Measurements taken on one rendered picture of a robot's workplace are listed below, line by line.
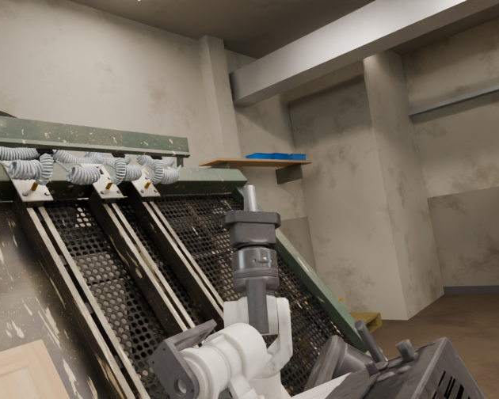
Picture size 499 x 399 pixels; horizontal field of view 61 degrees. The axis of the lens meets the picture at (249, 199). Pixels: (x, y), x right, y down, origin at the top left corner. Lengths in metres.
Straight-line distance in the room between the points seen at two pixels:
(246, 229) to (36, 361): 0.71
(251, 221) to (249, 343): 0.36
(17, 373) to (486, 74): 7.16
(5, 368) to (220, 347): 0.84
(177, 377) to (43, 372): 0.85
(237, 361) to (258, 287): 0.28
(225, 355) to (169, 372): 0.06
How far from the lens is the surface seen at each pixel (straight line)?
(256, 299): 0.75
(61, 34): 4.73
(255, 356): 0.51
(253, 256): 0.79
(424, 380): 0.39
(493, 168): 7.39
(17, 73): 4.37
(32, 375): 1.27
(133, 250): 1.58
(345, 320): 2.19
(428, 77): 7.80
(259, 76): 5.52
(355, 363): 0.65
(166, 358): 0.46
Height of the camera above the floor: 1.56
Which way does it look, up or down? 4 degrees up
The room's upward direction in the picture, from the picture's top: 9 degrees counter-clockwise
